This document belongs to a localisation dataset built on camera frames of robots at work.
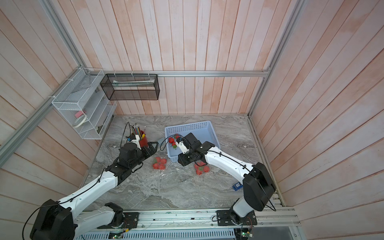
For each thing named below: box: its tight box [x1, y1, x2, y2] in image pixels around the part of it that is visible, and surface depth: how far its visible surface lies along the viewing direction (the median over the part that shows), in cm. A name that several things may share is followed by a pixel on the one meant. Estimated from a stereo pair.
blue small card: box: [232, 182, 244, 191], surface depth 84 cm
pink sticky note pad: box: [74, 110, 84, 119], surface depth 84 cm
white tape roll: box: [72, 115, 87, 128], surface depth 81 cm
